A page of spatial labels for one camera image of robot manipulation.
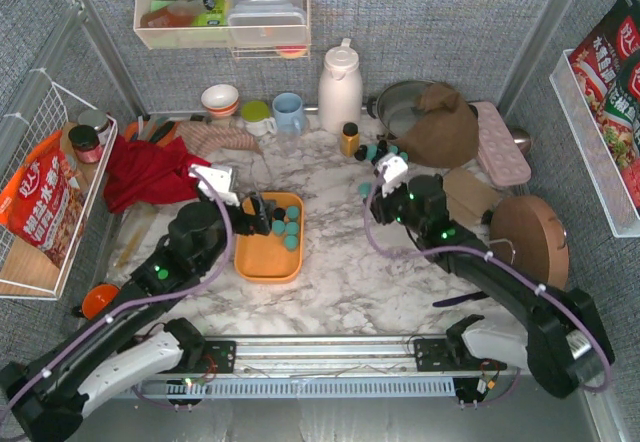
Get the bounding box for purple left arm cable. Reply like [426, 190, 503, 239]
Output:
[0, 169, 236, 428]

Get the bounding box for brown cardboard sheet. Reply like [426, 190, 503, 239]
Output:
[443, 168, 501, 228]

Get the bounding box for cream wall rack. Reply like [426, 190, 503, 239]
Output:
[133, 0, 311, 58]

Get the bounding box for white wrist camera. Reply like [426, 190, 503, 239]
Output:
[375, 153, 409, 198]
[189, 164, 240, 207]

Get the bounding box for clear plastic food containers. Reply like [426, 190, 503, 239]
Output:
[226, 0, 307, 47]

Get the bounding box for green capsule number 3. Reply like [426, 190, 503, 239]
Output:
[286, 206, 300, 221]

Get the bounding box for steel pot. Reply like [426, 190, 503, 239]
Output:
[366, 80, 433, 138]

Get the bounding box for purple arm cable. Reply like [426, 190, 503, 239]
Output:
[0, 169, 236, 428]
[362, 166, 615, 394]

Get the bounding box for white thermos jug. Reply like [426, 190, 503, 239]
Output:
[318, 38, 363, 134]

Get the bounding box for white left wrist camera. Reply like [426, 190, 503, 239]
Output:
[189, 164, 240, 207]

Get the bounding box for orange snack bag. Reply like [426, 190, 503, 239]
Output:
[1, 130, 84, 268]

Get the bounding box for red noodle package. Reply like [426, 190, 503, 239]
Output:
[568, 0, 639, 207]

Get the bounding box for black coffee capsule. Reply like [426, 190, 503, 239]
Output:
[273, 207, 286, 221]

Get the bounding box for red cloth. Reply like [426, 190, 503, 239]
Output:
[103, 135, 210, 214]

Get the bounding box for green capsule with number 3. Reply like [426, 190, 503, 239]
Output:
[358, 182, 372, 198]

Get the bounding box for blue mug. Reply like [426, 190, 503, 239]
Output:
[272, 92, 308, 135]

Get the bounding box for green lidded cup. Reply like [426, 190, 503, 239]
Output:
[241, 100, 277, 137]

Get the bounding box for round wooden board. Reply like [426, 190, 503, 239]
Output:
[489, 195, 569, 290]

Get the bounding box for orange plastic storage basket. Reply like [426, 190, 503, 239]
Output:
[234, 191, 305, 284]

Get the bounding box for white side wall rack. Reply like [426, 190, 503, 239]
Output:
[549, 49, 639, 238]

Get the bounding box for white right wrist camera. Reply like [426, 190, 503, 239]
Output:
[375, 153, 409, 198]

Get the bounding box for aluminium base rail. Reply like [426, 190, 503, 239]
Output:
[54, 334, 601, 376]

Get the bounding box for green capsule with chinese text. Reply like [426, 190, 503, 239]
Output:
[271, 219, 286, 236]

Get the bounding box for orange round lid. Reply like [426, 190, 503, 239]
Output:
[80, 283, 120, 320]

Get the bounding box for pink ice cube tray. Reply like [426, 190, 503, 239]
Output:
[471, 101, 531, 188]

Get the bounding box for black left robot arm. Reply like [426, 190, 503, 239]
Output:
[1, 193, 275, 441]

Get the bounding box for yellow bottle black cap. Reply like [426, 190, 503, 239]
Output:
[340, 122, 360, 157]

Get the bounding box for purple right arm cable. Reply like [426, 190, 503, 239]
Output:
[362, 166, 615, 394]

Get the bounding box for red jam jar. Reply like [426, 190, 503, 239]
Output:
[68, 125, 103, 164]

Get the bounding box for white wire wall basket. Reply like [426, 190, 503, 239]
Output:
[1, 68, 118, 300]

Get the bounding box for brown cloth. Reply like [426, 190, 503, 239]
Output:
[397, 83, 479, 169]

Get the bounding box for white orange striped bowl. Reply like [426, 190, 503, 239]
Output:
[200, 84, 239, 116]

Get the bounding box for striped pink cloth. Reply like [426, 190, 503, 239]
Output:
[176, 121, 262, 158]

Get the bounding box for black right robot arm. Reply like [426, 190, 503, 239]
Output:
[363, 170, 615, 399]

